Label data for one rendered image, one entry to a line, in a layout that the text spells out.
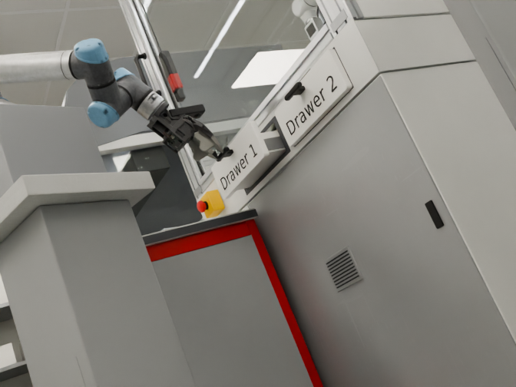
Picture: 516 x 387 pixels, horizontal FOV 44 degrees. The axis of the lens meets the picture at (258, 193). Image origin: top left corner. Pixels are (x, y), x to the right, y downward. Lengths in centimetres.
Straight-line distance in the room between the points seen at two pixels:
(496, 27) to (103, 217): 76
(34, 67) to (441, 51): 102
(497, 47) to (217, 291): 106
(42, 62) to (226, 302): 79
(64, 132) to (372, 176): 69
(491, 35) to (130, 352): 78
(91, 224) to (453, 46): 96
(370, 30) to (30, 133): 77
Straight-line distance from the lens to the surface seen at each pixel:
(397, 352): 160
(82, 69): 168
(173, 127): 175
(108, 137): 266
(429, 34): 162
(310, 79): 159
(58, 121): 136
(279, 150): 174
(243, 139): 176
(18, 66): 178
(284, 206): 180
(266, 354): 178
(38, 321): 123
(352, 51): 150
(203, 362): 170
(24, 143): 130
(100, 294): 117
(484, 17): 100
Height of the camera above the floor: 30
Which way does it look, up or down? 15 degrees up
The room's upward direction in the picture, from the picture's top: 23 degrees counter-clockwise
